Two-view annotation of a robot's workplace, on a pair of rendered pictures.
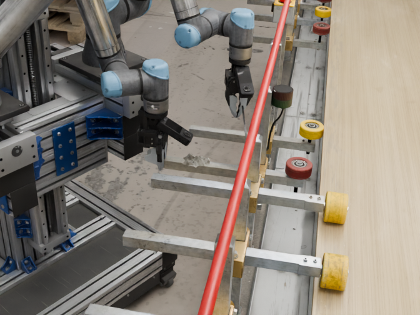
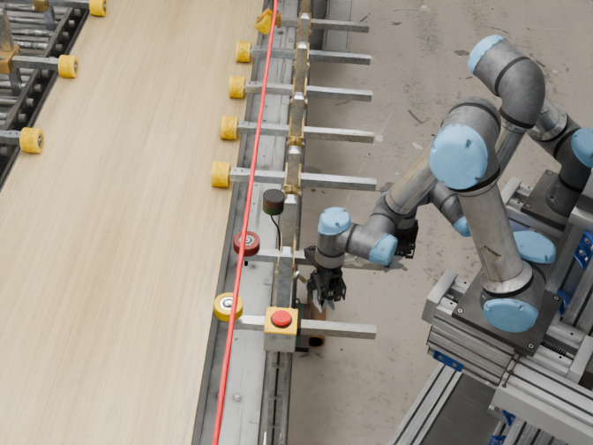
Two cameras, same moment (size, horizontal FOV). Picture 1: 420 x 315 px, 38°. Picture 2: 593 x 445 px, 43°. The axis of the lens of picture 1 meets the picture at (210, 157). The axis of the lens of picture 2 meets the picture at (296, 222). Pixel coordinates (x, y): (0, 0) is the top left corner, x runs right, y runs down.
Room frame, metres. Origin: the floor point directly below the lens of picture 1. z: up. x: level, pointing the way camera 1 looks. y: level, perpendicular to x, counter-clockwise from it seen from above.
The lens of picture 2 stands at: (3.17, -0.40, 2.51)
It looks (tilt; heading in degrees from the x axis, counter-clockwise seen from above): 43 degrees down; 170
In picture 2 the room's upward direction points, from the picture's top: 5 degrees clockwise
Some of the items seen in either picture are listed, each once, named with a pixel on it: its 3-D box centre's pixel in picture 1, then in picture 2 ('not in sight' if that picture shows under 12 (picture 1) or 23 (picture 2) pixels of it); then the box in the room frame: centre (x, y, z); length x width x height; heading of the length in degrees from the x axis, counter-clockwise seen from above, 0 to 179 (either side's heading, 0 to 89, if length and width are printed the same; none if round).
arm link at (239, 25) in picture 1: (240, 27); (334, 231); (1.87, -0.08, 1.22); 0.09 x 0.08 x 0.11; 60
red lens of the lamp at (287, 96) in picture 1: (282, 92); (273, 199); (1.63, -0.20, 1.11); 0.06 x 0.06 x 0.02
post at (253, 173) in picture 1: (248, 210); (290, 206); (1.39, -0.12, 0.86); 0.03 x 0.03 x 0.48; 81
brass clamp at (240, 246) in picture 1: (235, 249); (296, 134); (1.12, -0.07, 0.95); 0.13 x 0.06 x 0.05; 171
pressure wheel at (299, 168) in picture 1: (297, 177); (246, 252); (1.57, -0.27, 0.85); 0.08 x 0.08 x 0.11
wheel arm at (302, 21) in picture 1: (282, 19); not in sight; (3.08, -0.34, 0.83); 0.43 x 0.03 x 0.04; 81
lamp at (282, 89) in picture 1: (279, 121); (273, 223); (1.63, -0.20, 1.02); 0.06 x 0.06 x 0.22; 81
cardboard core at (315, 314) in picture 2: not in sight; (316, 313); (1.16, 0.06, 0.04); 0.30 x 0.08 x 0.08; 171
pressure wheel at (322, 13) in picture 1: (322, 18); not in sight; (3.05, -0.53, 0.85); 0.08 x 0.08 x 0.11
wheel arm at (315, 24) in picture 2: not in sight; (324, 24); (0.37, 0.13, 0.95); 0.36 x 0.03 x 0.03; 81
